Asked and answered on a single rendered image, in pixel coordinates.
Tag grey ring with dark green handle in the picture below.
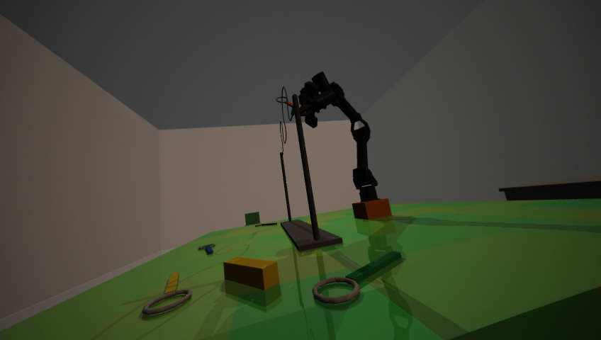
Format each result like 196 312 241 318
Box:
312 251 402 304

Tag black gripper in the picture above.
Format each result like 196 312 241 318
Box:
299 81 328 128

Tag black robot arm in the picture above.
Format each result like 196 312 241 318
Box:
298 71 380 202

